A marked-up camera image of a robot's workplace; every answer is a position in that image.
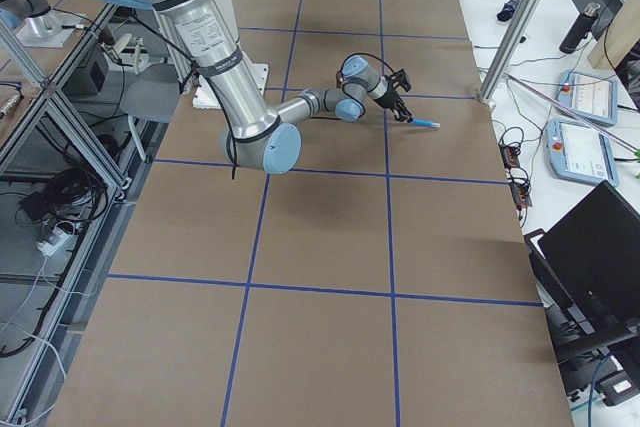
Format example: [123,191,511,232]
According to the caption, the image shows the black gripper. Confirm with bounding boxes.
[372,75,413,122]

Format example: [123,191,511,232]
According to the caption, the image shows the blue marker pen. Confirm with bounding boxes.
[408,119,441,129]

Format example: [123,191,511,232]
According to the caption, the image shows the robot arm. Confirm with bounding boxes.
[1,0,74,48]
[102,0,415,174]

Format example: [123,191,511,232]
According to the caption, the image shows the orange usb hub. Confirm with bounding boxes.
[508,178,532,210]
[499,143,521,169]

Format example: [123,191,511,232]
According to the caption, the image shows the lower teach pendant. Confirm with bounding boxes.
[545,119,620,187]

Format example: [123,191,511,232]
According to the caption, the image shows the teach pendant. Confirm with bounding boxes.
[556,70,617,127]
[545,119,620,187]

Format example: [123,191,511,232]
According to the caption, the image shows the black water bottle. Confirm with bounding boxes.
[559,2,601,54]

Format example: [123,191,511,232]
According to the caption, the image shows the upper teach pendant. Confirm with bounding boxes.
[556,70,617,127]

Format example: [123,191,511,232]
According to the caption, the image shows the black laptop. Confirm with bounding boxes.
[525,181,639,363]

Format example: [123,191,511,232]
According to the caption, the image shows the white power adapter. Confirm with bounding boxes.
[36,227,72,257]

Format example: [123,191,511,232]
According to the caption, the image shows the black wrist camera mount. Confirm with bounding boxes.
[389,69,412,92]

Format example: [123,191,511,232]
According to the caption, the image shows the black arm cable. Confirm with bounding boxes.
[333,52,401,91]

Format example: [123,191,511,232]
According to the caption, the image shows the aluminium frame post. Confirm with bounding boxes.
[476,0,540,104]

